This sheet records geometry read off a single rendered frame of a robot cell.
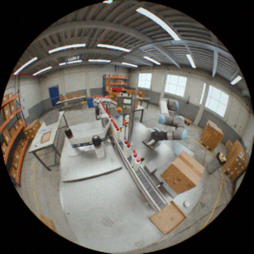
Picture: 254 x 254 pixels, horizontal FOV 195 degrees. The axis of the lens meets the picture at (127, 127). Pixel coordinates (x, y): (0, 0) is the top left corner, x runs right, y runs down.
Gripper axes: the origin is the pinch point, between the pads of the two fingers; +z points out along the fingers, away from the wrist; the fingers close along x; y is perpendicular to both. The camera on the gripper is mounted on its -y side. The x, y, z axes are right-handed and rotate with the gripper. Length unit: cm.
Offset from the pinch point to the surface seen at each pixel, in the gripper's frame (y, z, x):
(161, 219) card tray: -4, -31, -75
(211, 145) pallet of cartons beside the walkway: 326, -139, -10
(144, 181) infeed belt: 1.3, -2.1, -43.2
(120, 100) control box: -23.6, 16.2, 33.3
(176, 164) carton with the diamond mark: 7.9, -27.0, -22.8
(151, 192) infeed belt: 1, -12, -51
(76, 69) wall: -231, 541, 555
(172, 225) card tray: 0, -44, -83
